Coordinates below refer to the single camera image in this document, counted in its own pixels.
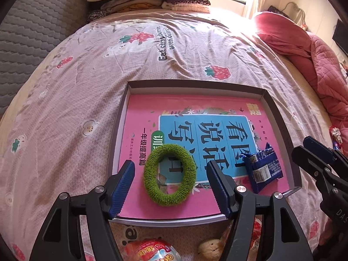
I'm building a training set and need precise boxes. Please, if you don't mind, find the large surprise egg toy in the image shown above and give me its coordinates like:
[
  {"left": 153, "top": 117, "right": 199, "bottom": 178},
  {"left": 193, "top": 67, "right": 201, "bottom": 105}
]
[{"left": 122, "top": 239, "right": 182, "bottom": 261}]

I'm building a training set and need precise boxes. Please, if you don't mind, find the red quilted blanket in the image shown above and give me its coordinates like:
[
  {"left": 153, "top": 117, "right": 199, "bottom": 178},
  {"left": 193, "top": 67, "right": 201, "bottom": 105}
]
[{"left": 254, "top": 11, "right": 347, "bottom": 155}]

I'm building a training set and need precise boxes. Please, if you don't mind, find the pink strawberry print bedsheet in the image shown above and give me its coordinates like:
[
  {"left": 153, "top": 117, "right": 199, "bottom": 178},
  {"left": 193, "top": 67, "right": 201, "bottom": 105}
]
[{"left": 1, "top": 10, "right": 331, "bottom": 260}]

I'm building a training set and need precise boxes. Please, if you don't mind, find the grey quilted headboard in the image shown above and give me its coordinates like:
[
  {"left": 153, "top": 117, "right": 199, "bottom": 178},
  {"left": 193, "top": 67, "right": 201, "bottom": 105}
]
[{"left": 1, "top": 0, "right": 87, "bottom": 114}]

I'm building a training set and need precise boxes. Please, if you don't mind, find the small colourful toy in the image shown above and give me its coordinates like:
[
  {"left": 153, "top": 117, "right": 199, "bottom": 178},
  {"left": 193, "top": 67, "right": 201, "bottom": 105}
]
[{"left": 329, "top": 125, "right": 343, "bottom": 151}]

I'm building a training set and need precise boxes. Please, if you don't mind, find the shallow grey cardboard box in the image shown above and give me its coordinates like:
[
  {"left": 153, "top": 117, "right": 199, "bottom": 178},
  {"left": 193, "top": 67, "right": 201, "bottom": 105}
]
[{"left": 107, "top": 80, "right": 301, "bottom": 228}]

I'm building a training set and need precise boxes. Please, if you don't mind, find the green fuzzy hair tie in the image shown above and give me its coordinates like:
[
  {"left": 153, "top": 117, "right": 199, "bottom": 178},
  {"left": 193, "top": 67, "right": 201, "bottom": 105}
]
[{"left": 143, "top": 143, "right": 197, "bottom": 207}]

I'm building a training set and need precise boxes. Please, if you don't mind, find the black television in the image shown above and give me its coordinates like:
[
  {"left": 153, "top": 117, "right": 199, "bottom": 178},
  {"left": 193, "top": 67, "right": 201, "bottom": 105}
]
[{"left": 332, "top": 19, "right": 348, "bottom": 55}]

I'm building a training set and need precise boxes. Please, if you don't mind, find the brown walnut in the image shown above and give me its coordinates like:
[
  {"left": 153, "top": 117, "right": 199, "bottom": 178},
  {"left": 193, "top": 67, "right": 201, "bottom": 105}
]
[{"left": 197, "top": 239, "right": 223, "bottom": 260}]

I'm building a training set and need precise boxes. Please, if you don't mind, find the pink children's book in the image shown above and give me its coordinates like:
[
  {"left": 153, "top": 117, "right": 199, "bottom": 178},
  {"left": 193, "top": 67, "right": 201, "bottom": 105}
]
[{"left": 120, "top": 94, "right": 280, "bottom": 220}]

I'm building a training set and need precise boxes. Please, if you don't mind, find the blue snack packet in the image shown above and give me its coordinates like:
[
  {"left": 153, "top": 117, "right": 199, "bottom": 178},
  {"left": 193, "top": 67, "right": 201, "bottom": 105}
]
[{"left": 241, "top": 143, "right": 283, "bottom": 194}]

